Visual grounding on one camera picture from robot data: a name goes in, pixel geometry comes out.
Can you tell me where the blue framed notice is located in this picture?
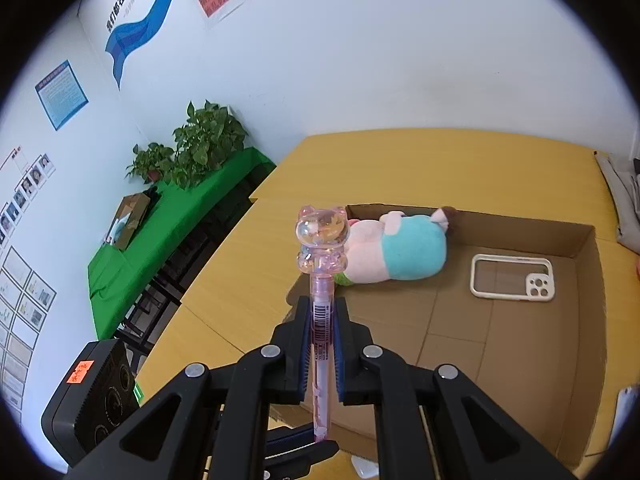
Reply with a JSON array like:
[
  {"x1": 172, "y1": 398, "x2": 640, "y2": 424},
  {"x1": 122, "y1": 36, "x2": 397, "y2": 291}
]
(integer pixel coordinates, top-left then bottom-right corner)
[{"x1": 35, "y1": 60, "x2": 90, "y2": 132}]

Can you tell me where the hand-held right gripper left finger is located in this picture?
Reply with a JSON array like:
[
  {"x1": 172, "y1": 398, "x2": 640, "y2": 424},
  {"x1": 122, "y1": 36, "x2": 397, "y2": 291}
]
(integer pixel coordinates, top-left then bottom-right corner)
[{"x1": 70, "y1": 296, "x2": 313, "y2": 480}]

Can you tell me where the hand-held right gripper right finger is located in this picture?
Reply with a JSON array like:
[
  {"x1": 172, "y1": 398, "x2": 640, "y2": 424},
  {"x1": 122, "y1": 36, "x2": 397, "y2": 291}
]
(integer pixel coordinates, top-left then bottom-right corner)
[{"x1": 334, "y1": 296, "x2": 576, "y2": 480}]

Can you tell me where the small white object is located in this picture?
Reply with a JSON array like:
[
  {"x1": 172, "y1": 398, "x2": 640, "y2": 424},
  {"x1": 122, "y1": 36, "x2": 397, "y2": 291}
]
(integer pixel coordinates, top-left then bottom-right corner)
[{"x1": 350, "y1": 455, "x2": 381, "y2": 480}]

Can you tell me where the pink and teal plush toy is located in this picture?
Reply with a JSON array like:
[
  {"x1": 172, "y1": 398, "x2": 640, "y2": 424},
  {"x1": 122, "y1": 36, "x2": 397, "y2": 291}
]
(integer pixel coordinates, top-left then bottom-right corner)
[{"x1": 334, "y1": 206, "x2": 457, "y2": 288}]

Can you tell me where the brown cardboard box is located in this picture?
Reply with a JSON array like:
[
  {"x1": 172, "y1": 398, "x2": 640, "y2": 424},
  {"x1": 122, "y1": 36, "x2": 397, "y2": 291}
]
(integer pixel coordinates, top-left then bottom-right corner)
[{"x1": 270, "y1": 203, "x2": 612, "y2": 478}]

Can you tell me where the brown tissue box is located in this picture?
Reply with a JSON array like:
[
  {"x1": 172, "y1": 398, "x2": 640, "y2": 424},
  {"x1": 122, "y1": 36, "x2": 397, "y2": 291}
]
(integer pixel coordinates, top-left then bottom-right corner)
[{"x1": 102, "y1": 192, "x2": 152, "y2": 252}]

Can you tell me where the white clear phone case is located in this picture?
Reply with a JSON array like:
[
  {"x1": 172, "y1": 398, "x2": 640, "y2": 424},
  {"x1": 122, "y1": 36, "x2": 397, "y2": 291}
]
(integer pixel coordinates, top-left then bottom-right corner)
[{"x1": 470, "y1": 254, "x2": 556, "y2": 302}]

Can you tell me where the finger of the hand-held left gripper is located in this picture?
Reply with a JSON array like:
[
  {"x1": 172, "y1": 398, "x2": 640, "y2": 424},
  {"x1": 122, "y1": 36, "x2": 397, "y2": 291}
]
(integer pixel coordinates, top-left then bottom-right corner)
[{"x1": 267, "y1": 422, "x2": 341, "y2": 468}]

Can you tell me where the group of framed wall certificates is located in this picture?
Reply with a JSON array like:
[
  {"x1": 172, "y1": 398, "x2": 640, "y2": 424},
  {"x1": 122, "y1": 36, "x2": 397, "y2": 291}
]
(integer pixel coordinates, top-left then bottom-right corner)
[{"x1": 0, "y1": 246, "x2": 57, "y2": 411}]

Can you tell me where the staff photo wall chart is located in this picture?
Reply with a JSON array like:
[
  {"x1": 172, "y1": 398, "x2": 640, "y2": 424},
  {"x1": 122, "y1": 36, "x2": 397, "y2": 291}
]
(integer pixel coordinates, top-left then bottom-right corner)
[{"x1": 0, "y1": 147, "x2": 56, "y2": 246}]

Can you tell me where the blue ribbon wall banner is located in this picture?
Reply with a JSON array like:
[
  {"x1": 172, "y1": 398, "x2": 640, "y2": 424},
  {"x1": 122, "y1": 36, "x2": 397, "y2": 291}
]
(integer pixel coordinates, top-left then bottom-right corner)
[{"x1": 104, "y1": 0, "x2": 201, "y2": 92}]

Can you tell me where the white paper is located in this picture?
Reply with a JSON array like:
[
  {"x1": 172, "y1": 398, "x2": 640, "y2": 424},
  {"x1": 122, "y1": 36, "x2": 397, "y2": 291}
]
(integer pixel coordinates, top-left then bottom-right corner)
[{"x1": 617, "y1": 387, "x2": 640, "y2": 436}]

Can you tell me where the small potted green plant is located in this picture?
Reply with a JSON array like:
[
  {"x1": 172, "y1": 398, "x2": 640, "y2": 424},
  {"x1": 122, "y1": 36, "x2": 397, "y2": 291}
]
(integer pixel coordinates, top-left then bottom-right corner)
[{"x1": 125, "y1": 142, "x2": 176, "y2": 184}]

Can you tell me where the large potted green plant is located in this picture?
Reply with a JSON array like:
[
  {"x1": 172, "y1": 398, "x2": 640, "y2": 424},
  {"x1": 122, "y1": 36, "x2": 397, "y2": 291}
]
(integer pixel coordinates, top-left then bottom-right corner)
[{"x1": 171, "y1": 100, "x2": 249, "y2": 190}]

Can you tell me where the green tablecloth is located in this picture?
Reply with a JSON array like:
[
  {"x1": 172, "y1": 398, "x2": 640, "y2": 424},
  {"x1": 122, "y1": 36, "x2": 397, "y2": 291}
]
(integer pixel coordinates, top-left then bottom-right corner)
[{"x1": 87, "y1": 147, "x2": 277, "y2": 341}]

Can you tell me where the black table frame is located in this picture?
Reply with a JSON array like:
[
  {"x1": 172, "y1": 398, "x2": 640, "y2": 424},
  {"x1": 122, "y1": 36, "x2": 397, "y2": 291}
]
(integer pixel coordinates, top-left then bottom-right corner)
[{"x1": 114, "y1": 162, "x2": 273, "y2": 366}]

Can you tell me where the grey folded cloth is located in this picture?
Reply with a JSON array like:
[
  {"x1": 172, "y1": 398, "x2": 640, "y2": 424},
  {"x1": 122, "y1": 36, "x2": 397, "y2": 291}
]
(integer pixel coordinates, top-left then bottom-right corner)
[{"x1": 594, "y1": 150, "x2": 640, "y2": 253}]

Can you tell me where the pink bear-topped pen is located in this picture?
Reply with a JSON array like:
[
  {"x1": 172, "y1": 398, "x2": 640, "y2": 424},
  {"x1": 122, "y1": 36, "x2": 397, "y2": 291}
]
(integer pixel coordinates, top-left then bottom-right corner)
[{"x1": 294, "y1": 205, "x2": 351, "y2": 443}]

